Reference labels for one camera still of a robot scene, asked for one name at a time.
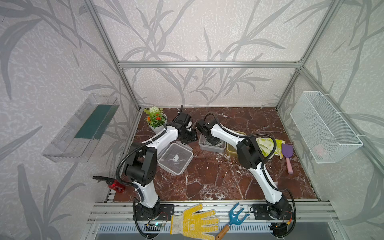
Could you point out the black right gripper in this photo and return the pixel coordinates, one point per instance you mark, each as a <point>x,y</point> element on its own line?
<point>213,142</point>

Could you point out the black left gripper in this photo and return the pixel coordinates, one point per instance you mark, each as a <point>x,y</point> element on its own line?
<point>193,136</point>

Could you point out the clear plastic lunch box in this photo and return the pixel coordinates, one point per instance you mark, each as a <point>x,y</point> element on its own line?
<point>206,146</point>

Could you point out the clear lunch box lid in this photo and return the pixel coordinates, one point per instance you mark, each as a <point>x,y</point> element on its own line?
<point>176,158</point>

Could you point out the olive yellow lunch box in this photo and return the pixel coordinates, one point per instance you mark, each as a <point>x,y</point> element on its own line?
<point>231,151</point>

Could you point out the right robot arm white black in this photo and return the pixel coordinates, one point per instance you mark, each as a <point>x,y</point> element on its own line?
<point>250,157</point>

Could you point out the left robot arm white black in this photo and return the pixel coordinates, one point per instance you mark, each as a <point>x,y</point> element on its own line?
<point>138,168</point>

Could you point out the white flower pot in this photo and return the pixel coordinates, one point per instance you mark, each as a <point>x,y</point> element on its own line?
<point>158,123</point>

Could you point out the green artificial plant with flowers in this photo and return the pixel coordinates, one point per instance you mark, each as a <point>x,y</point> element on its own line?
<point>152,112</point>

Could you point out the green yellow cloth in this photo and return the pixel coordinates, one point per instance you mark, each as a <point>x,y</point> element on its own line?
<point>266,145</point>

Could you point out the purple pink toy shovel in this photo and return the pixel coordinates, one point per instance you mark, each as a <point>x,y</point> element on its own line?
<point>287,151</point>

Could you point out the red black spray bottle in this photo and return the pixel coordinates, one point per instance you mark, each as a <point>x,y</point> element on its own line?
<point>113,184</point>

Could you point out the yellow work glove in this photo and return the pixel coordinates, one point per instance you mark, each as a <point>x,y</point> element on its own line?
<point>195,223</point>

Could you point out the teal garden hand fork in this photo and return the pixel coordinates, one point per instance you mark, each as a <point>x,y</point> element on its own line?
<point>234,220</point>

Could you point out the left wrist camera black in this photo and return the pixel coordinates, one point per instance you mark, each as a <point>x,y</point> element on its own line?
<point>183,119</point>

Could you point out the clear acrylic wall shelf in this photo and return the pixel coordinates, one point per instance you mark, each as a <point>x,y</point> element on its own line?
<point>79,137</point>

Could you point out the white wire mesh basket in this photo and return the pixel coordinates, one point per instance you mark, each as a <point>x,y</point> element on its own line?
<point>320,123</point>

